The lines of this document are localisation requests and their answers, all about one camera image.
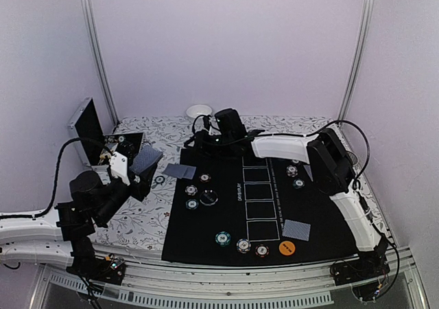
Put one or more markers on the green poker chip stack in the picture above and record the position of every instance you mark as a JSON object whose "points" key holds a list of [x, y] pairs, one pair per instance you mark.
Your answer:
{"points": [[159, 180]]}

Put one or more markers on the aluminium poker case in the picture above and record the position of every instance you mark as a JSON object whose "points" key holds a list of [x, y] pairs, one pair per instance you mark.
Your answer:
{"points": [[85, 124]]}

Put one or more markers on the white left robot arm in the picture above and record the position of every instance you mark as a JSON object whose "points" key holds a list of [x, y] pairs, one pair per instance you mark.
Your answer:
{"points": [[59, 234]]}

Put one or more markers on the orange big blind button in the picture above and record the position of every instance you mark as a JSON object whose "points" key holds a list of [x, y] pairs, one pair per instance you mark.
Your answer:
{"points": [[287, 248]]}

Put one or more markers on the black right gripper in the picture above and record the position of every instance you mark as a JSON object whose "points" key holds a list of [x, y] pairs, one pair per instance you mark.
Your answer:
{"points": [[202, 145]]}

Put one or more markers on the front aluminium rail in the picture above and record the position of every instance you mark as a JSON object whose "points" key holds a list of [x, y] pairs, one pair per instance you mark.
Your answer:
{"points": [[150, 282]]}

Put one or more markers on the aluminium frame post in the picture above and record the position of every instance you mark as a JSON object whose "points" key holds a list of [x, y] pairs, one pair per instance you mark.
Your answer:
{"points": [[89, 18], [364, 25]]}

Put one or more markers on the white ceramic bowl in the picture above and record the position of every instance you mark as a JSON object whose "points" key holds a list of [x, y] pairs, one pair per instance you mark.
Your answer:
{"points": [[197, 110]]}

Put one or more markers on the green chips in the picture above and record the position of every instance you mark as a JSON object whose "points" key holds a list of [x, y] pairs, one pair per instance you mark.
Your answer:
{"points": [[223, 238], [298, 183], [192, 204]]}

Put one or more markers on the grey playing card deck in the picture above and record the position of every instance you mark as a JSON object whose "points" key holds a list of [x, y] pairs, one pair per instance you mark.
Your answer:
{"points": [[146, 158]]}

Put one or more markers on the left aluminium frame post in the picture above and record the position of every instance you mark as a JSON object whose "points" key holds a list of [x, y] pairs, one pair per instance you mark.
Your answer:
{"points": [[89, 18]]}

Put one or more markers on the blue peach poker chip stack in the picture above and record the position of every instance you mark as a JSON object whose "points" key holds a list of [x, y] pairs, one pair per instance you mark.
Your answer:
{"points": [[243, 245]]}

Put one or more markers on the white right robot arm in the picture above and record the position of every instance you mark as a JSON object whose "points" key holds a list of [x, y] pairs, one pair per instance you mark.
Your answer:
{"points": [[332, 172]]}

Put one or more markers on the red white poker chips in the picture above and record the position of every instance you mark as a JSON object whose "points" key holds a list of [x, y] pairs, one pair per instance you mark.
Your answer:
{"points": [[205, 178]]}

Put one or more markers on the black dealer button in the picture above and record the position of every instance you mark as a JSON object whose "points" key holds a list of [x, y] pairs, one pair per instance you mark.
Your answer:
{"points": [[208, 198]]}

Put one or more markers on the black poker play mat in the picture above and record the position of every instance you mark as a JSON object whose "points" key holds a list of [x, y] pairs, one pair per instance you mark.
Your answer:
{"points": [[255, 198]]}

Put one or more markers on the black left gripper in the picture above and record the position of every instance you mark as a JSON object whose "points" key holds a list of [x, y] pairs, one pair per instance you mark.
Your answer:
{"points": [[142, 187]]}

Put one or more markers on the dealt playing card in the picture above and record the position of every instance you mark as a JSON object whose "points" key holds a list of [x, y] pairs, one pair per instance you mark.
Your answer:
{"points": [[308, 171], [180, 171], [296, 230]]}

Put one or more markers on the blue peach chips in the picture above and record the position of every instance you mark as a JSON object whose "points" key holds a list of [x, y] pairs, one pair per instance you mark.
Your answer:
{"points": [[191, 190]]}

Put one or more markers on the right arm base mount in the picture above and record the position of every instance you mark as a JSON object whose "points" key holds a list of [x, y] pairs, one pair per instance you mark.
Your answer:
{"points": [[362, 269]]}

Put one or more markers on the right aluminium frame post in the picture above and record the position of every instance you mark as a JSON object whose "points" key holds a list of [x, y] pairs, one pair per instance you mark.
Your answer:
{"points": [[364, 25]]}

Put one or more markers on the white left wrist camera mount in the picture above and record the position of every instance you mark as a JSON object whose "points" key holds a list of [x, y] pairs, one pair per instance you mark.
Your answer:
{"points": [[119, 167]]}

